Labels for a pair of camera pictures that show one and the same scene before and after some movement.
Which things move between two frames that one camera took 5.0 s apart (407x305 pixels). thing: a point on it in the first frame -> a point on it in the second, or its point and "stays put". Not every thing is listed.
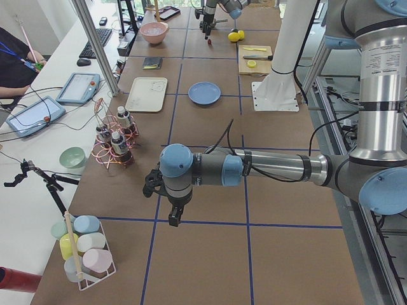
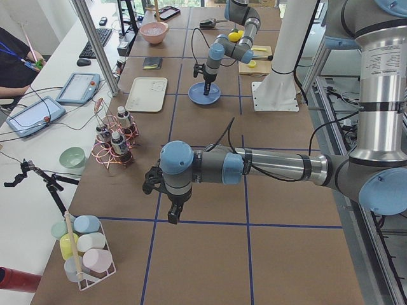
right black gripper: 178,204 stays put
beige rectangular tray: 147,94 stays put
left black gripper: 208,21 -> 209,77
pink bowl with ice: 154,32 stays put
